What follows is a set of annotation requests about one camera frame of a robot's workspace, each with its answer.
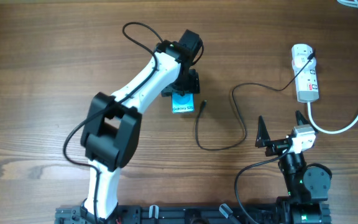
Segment white USB charger plug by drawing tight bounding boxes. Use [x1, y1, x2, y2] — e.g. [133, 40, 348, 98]
[292, 55, 316, 72]

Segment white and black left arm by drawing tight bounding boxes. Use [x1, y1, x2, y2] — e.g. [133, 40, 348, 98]
[80, 30, 203, 223]

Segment white power strip socket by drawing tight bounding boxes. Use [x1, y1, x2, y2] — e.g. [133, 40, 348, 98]
[291, 44, 319, 103]

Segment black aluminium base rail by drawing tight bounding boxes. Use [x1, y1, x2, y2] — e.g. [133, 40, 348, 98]
[54, 203, 332, 224]

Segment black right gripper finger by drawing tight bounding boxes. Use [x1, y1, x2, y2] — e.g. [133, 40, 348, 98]
[255, 116, 270, 147]
[295, 110, 309, 126]

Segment black USB charging cable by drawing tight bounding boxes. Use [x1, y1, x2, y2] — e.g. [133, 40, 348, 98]
[195, 49, 316, 152]

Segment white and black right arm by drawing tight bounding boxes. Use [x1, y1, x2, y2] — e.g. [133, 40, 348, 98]
[255, 111, 333, 224]

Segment turquoise screen Galaxy smartphone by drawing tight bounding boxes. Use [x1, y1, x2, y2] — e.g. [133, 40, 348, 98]
[172, 93, 195, 113]

